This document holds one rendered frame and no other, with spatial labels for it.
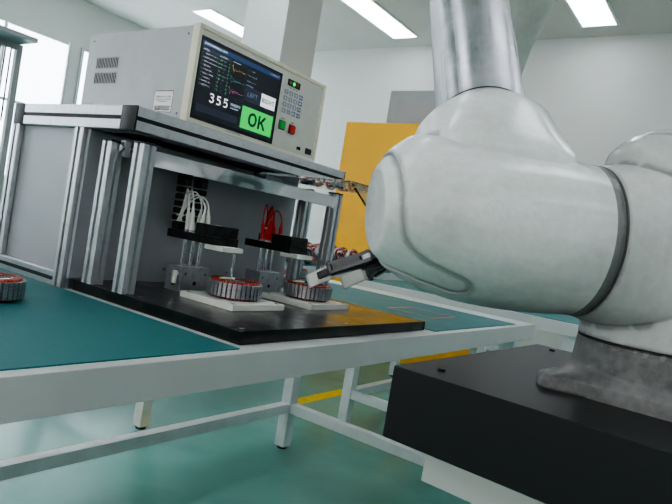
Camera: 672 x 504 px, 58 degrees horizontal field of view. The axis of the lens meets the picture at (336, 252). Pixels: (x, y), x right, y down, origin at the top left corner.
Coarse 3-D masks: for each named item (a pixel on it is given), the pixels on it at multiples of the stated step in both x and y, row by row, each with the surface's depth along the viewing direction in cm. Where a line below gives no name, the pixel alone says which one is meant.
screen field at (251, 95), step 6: (246, 90) 134; (252, 90) 135; (246, 96) 134; (252, 96) 136; (258, 96) 137; (264, 96) 139; (252, 102) 136; (258, 102) 137; (264, 102) 139; (270, 102) 141; (270, 108) 141
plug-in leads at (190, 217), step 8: (192, 192) 127; (184, 200) 130; (192, 200) 130; (200, 200) 131; (184, 208) 130; (192, 208) 126; (208, 208) 130; (192, 216) 126; (200, 216) 131; (208, 216) 130; (176, 224) 129; (184, 224) 131; (192, 224) 126
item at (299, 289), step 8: (288, 280) 140; (296, 280) 143; (304, 280) 146; (288, 288) 138; (296, 288) 137; (304, 288) 136; (312, 288) 136; (320, 288) 137; (328, 288) 140; (288, 296) 139; (296, 296) 137; (304, 296) 136; (312, 296) 136; (320, 296) 137; (328, 296) 140
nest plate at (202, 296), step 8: (184, 296) 119; (192, 296) 118; (200, 296) 117; (208, 296) 118; (216, 304) 114; (224, 304) 113; (232, 304) 112; (240, 304) 114; (248, 304) 116; (256, 304) 118; (264, 304) 119; (272, 304) 121; (280, 304) 123
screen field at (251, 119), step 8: (248, 112) 135; (256, 112) 137; (240, 120) 134; (248, 120) 136; (256, 120) 138; (264, 120) 140; (272, 120) 142; (248, 128) 136; (256, 128) 138; (264, 128) 140
